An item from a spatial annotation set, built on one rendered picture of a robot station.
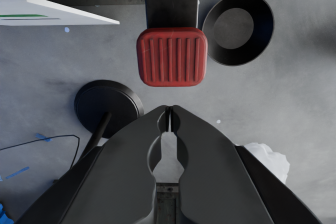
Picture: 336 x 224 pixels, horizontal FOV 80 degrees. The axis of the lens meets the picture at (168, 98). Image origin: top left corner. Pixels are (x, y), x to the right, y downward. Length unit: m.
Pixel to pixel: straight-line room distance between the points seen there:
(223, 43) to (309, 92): 0.54
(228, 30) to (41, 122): 1.14
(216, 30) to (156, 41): 0.80
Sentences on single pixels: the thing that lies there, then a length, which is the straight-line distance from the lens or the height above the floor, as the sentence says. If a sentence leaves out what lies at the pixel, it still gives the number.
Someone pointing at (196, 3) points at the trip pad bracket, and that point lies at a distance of 0.25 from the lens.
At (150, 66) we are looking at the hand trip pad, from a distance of 0.21.
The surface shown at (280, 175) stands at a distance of 1.38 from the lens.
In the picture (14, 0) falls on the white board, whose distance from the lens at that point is 0.45.
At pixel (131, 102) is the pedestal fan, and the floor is 0.04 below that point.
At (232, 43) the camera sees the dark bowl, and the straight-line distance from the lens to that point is 1.02.
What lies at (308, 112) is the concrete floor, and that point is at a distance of 1.35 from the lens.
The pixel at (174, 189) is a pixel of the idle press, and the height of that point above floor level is 0.03.
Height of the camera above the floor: 0.95
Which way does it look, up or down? 61 degrees down
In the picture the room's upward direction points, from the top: 177 degrees counter-clockwise
